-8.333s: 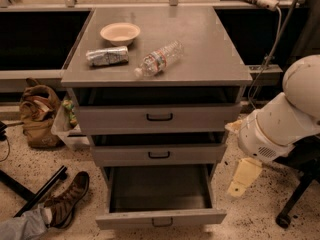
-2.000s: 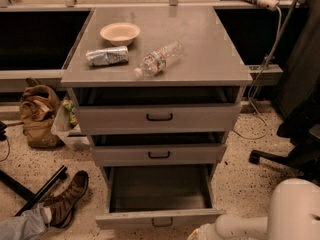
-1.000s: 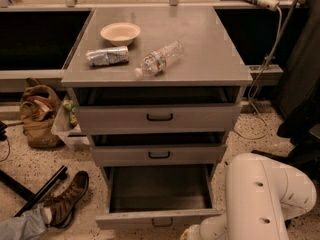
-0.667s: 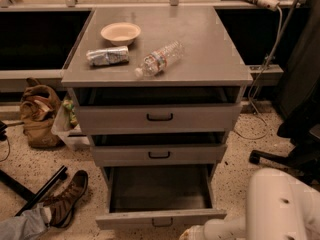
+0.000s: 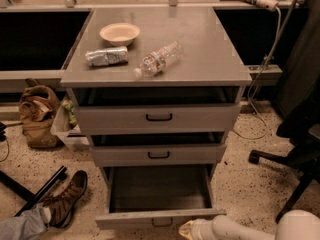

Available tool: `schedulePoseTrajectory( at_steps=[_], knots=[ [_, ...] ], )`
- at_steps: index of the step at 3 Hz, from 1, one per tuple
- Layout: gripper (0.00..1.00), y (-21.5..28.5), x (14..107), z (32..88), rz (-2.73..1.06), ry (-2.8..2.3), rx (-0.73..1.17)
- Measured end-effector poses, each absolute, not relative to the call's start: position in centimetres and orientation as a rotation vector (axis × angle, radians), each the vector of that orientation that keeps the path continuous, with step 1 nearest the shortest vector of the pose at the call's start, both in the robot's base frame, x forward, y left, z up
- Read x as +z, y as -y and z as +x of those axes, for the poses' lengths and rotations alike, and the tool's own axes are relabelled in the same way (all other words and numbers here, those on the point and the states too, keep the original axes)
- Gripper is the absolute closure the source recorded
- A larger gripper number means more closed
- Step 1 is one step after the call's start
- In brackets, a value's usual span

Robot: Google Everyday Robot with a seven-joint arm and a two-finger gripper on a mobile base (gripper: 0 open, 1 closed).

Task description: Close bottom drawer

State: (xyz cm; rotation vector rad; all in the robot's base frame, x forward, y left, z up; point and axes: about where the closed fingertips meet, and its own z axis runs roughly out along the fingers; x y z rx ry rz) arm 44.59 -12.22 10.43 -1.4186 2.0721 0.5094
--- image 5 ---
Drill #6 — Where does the grey drawer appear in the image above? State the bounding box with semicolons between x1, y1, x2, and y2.
73;87;240;135
96;164;225;230
91;132;226;166

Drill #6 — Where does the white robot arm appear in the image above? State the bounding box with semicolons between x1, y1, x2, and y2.
178;210;320;240

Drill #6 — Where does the grey drawer cabinet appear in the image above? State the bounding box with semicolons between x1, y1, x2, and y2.
60;5;253;185

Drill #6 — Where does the brown laced shoe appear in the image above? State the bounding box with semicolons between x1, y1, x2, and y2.
43;170;88;228

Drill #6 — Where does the blue jeans leg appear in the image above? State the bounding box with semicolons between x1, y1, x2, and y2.
0;204;52;240

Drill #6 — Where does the clear plastic water bottle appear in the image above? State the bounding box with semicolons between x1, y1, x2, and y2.
133;41;183;79

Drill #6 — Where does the black office chair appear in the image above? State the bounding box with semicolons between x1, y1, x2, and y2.
248;81;320;222

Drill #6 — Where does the black metal stand leg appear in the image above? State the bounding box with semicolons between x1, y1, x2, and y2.
0;166;67;216

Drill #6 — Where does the beige paper bowl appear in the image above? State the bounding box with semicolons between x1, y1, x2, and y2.
100;23;140;46

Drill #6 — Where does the grey cable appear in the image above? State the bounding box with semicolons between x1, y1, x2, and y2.
233;6;283;141

